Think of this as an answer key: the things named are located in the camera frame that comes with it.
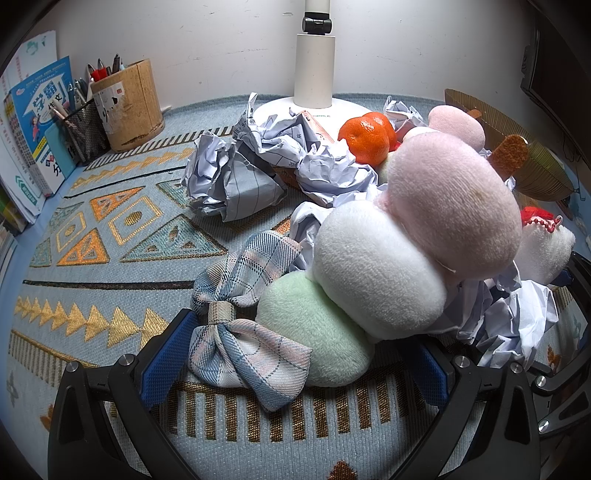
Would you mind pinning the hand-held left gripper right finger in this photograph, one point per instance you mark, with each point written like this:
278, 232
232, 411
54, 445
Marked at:
431, 378

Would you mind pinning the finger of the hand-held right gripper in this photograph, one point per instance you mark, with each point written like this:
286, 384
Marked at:
579, 272
563, 406

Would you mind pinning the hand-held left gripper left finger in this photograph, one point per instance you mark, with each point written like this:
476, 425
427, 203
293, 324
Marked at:
159, 369

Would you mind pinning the white plush toy red trim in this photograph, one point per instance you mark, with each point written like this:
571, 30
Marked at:
547, 251

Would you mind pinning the plaid fabric bow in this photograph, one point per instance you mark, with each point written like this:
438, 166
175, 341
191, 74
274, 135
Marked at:
258, 355

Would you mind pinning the amber ribbed bowl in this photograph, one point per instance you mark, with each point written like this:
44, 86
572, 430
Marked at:
540, 170

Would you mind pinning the large plush dango skewer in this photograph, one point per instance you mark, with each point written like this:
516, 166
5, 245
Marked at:
415, 221

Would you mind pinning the orange tangerine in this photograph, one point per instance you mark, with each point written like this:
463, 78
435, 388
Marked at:
364, 141
387, 125

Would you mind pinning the patterned blue woven mat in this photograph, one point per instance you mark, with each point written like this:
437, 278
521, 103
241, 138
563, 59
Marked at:
138, 258

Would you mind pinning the stack of lying books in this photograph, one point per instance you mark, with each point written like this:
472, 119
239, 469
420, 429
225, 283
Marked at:
9, 221

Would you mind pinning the black computer monitor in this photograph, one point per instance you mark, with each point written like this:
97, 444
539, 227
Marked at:
558, 55

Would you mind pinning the white blue exercise book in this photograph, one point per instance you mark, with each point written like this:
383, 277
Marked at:
60, 147

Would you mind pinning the black mesh pen holder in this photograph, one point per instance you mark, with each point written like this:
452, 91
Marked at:
85, 134

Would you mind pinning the row of standing books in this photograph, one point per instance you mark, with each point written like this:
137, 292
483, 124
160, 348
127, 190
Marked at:
16, 157

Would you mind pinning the bamboo pen holder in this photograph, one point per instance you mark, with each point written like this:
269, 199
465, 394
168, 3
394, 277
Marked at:
134, 106

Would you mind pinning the bunch of pens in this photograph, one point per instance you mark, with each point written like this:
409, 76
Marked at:
104, 69
74, 97

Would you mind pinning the blue cover workbook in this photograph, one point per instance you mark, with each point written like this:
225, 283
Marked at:
37, 106

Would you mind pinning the white desk lamp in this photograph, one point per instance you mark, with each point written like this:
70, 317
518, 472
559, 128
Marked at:
315, 60

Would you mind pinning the leaning books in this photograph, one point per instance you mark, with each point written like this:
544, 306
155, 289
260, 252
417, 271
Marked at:
32, 50

